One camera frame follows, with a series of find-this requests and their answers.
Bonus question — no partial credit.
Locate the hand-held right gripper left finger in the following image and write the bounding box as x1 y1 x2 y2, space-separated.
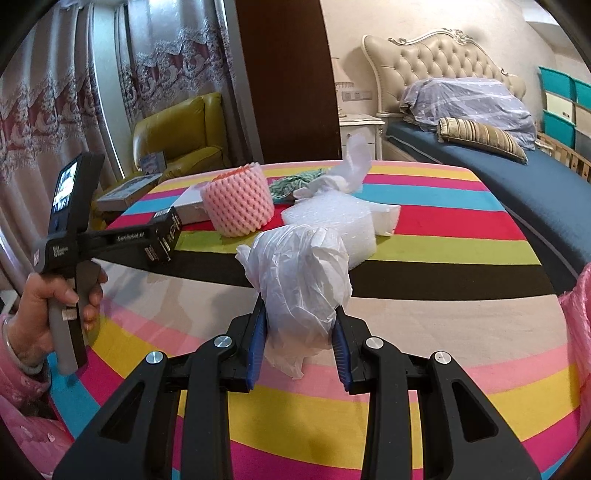
53 300 269 480

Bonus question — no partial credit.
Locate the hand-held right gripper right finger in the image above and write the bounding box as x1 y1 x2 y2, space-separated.
331 305 541 480

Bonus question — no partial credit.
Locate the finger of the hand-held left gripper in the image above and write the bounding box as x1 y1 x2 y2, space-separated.
152 207 182 234

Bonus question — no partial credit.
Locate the small black box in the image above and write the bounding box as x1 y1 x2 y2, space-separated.
144 220 182 265

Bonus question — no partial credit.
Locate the pink foam fruit net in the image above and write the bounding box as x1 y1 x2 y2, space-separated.
202 165 276 239

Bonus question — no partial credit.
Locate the white plastic bag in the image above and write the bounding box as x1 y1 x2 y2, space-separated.
294 134 373 200
235 225 355 380

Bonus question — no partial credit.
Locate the green patterned cloth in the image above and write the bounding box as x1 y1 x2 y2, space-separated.
269 167 326 204

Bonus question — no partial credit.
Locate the white foam block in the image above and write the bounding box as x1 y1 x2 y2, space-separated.
281 194 376 269
368 203 401 237

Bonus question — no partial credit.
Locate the pink plastic bin liner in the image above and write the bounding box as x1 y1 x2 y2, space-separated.
557 262 591 374

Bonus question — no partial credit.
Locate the person's left forearm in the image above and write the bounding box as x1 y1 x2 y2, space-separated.
0 323 77 467

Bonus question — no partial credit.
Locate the person's left hand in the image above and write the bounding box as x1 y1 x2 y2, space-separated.
8 267 110 368

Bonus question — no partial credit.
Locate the flat printed box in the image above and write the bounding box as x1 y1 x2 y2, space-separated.
95 172 163 212

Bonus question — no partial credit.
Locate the small blue printed box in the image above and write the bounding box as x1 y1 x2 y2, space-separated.
139 151 168 176

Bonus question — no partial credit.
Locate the yellow leather armchair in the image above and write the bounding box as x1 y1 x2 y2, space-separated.
131 91 227 178

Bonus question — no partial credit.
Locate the beige lace curtain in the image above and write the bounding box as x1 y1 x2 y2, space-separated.
0 0 123 301
115 0 241 139

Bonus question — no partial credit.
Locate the dark brown wooden panel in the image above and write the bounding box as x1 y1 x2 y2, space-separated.
235 0 343 165

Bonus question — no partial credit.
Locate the white nightstand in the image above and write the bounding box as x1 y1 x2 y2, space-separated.
339 113 386 162

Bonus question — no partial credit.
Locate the table lamp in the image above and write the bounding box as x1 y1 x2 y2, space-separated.
331 54 355 117

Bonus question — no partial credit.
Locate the bed with blue sheet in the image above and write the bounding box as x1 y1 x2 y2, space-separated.
376 111 591 296

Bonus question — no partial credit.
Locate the gold striped pillow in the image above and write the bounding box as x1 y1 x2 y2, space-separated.
436 117 528 164

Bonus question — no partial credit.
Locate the folded lavender quilt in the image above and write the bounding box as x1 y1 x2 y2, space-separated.
399 78 539 151

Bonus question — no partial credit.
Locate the cream tufted headboard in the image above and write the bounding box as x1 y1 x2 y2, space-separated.
361 28 527 125

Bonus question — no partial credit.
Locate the grey translucent storage box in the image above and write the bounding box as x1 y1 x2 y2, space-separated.
575 122 591 158

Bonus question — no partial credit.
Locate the white plastic storage box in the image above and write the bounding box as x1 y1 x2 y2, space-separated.
544 91 575 116

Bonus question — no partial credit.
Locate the silver bracelet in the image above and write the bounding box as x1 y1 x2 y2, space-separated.
1 318 45 376

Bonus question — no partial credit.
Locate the wooden crib rail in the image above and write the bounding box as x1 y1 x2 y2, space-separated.
537 130 591 182

